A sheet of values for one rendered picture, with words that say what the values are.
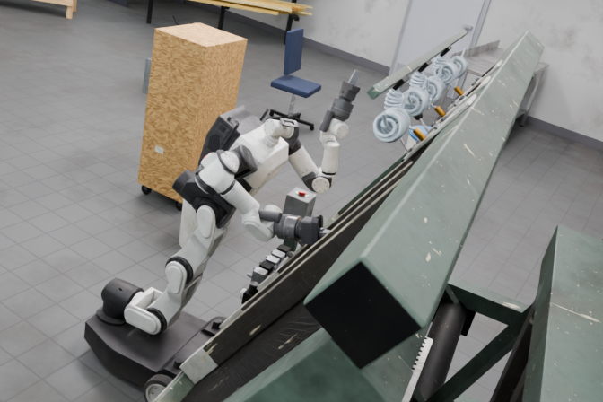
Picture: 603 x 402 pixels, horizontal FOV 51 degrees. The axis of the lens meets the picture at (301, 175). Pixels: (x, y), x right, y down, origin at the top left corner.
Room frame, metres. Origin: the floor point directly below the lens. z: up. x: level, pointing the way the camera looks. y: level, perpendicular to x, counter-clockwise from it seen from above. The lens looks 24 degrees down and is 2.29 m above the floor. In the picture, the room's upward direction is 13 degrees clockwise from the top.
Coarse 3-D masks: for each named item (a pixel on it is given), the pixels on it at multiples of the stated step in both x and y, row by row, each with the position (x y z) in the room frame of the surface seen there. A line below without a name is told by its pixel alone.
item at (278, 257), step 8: (280, 248) 2.56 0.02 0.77; (288, 248) 2.57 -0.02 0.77; (272, 256) 2.47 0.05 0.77; (280, 256) 2.49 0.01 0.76; (264, 264) 2.39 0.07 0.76; (272, 264) 2.40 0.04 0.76; (280, 264) 2.46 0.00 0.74; (256, 272) 2.31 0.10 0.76; (264, 272) 2.33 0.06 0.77; (272, 272) 2.38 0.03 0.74; (256, 280) 2.31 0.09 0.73; (264, 280) 2.30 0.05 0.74; (248, 288) 2.20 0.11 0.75; (256, 288) 2.17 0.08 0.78; (240, 296) 2.18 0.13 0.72; (248, 296) 2.16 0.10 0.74
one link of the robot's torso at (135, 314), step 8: (152, 288) 2.61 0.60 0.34; (136, 296) 2.51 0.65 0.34; (144, 296) 2.52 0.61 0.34; (152, 296) 2.59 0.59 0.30; (128, 304) 2.45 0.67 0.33; (136, 304) 2.46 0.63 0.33; (144, 304) 2.53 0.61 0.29; (128, 312) 2.43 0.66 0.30; (136, 312) 2.42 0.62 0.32; (144, 312) 2.42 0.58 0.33; (128, 320) 2.43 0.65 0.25; (136, 320) 2.42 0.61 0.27; (144, 320) 2.40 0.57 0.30; (152, 320) 2.39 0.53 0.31; (144, 328) 2.40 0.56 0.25; (152, 328) 2.39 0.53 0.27; (160, 328) 2.39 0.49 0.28
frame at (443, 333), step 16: (464, 288) 2.54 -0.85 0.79; (480, 288) 2.57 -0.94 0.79; (448, 304) 2.48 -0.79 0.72; (464, 304) 2.52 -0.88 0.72; (480, 304) 2.50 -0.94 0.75; (496, 304) 2.48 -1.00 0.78; (512, 304) 2.49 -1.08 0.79; (432, 320) 2.56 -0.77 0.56; (448, 320) 2.35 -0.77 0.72; (464, 320) 2.44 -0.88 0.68; (512, 320) 2.45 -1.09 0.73; (432, 336) 2.22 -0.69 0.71; (448, 336) 2.23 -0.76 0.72; (432, 352) 2.10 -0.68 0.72; (448, 352) 2.14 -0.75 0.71; (432, 368) 2.00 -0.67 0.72; (448, 368) 2.07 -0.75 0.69; (416, 384) 1.89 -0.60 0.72; (432, 384) 1.91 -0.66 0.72; (464, 400) 2.50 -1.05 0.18
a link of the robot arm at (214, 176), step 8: (216, 160) 1.90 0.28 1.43; (208, 168) 1.89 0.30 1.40; (216, 168) 1.88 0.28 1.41; (224, 168) 1.88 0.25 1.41; (200, 176) 1.88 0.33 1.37; (208, 176) 1.87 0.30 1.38; (216, 176) 1.86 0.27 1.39; (224, 176) 1.86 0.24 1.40; (232, 176) 1.89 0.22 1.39; (200, 184) 1.86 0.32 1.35; (208, 184) 1.85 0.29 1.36; (216, 184) 1.85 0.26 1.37; (224, 184) 1.86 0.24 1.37; (232, 184) 1.87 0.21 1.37; (208, 192) 1.86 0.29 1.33; (216, 192) 1.87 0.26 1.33; (224, 192) 1.86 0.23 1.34; (232, 192) 1.86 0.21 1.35; (240, 192) 1.88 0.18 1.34; (232, 200) 1.86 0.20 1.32; (240, 200) 1.87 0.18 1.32; (248, 200) 1.89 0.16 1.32; (240, 208) 1.88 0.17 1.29; (248, 208) 1.88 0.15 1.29
